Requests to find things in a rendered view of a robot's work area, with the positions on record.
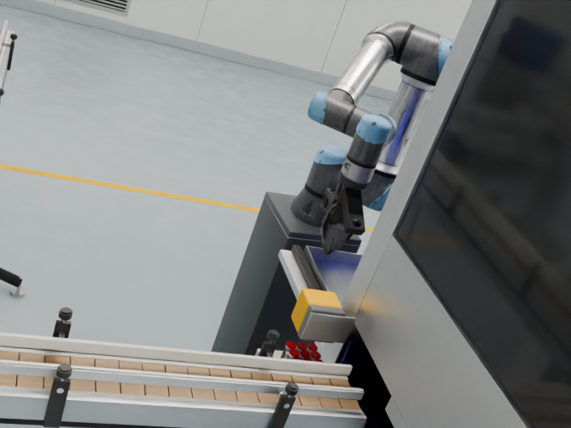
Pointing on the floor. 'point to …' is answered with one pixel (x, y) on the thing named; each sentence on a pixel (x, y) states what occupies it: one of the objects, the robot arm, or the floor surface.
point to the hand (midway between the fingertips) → (329, 251)
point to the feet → (13, 283)
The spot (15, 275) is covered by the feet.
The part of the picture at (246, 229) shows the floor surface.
